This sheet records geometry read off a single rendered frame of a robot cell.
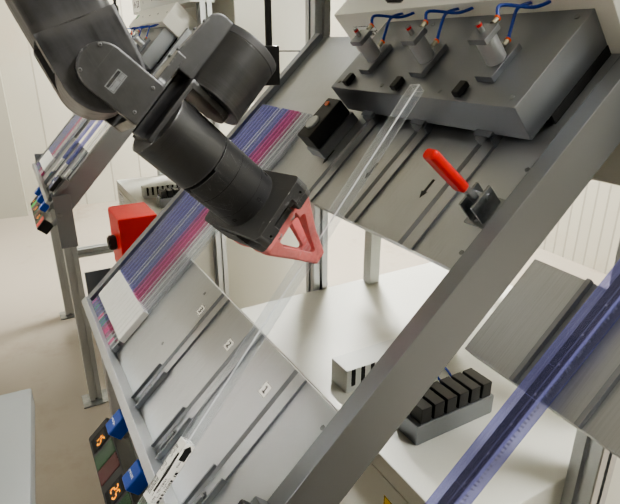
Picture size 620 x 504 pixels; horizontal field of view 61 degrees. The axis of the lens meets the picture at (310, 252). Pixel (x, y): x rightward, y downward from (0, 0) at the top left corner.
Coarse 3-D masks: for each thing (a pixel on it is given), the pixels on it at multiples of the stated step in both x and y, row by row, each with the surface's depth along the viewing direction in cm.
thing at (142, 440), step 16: (96, 320) 92; (96, 336) 87; (112, 352) 84; (112, 368) 78; (112, 384) 75; (128, 384) 77; (128, 400) 71; (128, 416) 68; (144, 432) 66; (144, 448) 62; (144, 464) 61; (160, 464) 62
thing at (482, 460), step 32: (608, 288) 27; (576, 320) 27; (608, 320) 26; (576, 352) 26; (544, 384) 26; (512, 416) 27; (480, 448) 27; (512, 448) 26; (448, 480) 27; (480, 480) 26
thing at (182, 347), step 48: (192, 288) 82; (144, 336) 82; (192, 336) 74; (240, 336) 67; (144, 384) 73; (192, 384) 67; (240, 384) 62; (288, 384) 57; (240, 432) 57; (288, 432) 53; (192, 480) 57; (240, 480) 53
